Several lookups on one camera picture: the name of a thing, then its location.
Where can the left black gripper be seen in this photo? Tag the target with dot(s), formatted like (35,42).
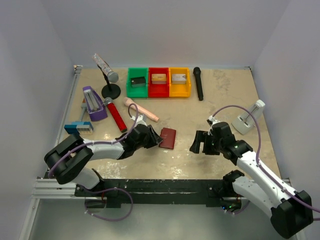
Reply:
(150,136)

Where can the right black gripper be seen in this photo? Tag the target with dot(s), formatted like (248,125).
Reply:
(206,143)

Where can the red leather card holder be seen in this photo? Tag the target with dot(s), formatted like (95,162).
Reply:
(168,136)

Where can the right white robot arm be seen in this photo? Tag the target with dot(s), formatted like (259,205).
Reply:
(289,211)

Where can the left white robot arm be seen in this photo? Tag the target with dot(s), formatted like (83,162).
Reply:
(67,161)

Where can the black card in green bin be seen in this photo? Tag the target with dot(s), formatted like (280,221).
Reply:
(137,82)

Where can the tan card in red bin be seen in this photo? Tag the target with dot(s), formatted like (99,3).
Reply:
(158,78)

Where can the silver card in yellow bin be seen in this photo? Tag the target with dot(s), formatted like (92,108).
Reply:
(178,78)

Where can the red microphone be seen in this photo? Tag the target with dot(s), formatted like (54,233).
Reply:
(108,102)

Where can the pink microphone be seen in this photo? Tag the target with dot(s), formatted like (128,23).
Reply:
(128,102)

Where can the red plastic bin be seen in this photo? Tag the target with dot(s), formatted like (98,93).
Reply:
(158,88)

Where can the green plastic bin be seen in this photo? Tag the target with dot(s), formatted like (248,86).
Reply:
(141,92)

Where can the yellow plastic bin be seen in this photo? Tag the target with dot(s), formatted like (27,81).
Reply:
(180,90)

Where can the purple metronome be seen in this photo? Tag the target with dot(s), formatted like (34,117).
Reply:
(95,107)

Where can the black microphone stand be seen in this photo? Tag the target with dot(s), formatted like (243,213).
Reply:
(111,90)

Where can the black microphone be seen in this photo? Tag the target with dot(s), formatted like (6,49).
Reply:
(198,82)

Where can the blue grey block tool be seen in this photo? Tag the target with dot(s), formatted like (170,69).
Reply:
(79,127)

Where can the glitter microphone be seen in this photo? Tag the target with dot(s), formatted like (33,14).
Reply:
(111,75)

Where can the grey orange small tool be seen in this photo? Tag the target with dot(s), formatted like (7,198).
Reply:
(83,110)

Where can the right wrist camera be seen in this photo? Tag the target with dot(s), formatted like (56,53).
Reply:
(212,121)

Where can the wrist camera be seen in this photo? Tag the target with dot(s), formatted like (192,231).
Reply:
(140,120)
(212,121)

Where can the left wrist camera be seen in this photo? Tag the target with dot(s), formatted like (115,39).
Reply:
(140,120)

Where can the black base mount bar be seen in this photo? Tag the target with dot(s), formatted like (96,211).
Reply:
(208,192)

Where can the aluminium frame rail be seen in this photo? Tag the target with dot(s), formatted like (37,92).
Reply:
(45,188)

